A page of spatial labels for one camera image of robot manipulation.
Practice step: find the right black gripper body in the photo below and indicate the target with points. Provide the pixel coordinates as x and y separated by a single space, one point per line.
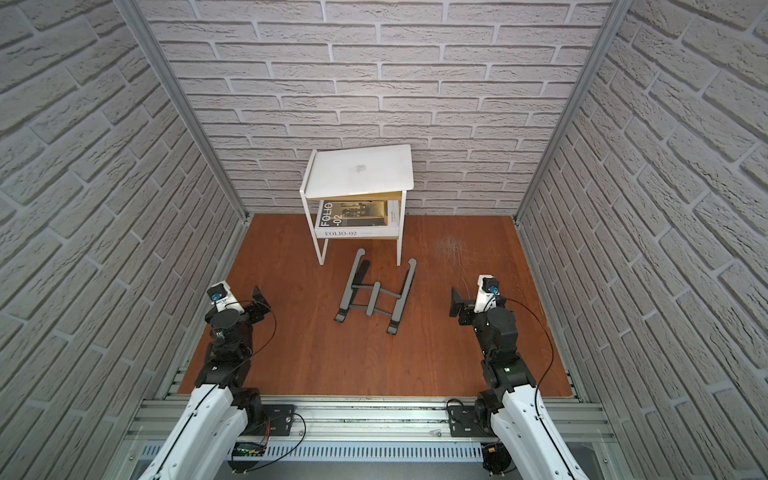
464 318

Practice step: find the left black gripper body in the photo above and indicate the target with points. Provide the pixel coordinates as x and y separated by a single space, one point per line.
257 304

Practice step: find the silver laptop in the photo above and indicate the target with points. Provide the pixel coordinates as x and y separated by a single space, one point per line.
359 171

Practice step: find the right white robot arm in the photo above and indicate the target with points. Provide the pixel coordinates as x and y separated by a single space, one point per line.
512 409

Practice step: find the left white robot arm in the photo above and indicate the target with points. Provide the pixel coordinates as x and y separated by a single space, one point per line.
220 408

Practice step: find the grey folding laptop stand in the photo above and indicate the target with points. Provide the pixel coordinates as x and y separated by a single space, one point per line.
355 284

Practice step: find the white shelf with wooden top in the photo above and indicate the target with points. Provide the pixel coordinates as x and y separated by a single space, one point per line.
312 206

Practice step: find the Folio-02 book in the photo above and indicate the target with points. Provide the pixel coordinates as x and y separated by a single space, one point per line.
359 219

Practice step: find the left green circuit board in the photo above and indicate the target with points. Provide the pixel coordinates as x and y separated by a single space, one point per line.
248 450

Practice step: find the right black round module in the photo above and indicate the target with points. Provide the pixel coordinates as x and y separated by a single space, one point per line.
496 459

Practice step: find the left corner aluminium profile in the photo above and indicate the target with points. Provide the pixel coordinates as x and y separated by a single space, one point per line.
140 28

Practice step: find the corner aluminium profile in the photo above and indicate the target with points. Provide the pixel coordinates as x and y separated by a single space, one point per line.
140 28
606 35

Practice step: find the right corner aluminium profile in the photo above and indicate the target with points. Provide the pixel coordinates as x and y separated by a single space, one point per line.
606 35

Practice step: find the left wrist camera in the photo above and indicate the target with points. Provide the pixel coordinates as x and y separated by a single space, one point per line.
222 298

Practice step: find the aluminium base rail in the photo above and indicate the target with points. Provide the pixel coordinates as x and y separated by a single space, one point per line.
377 429

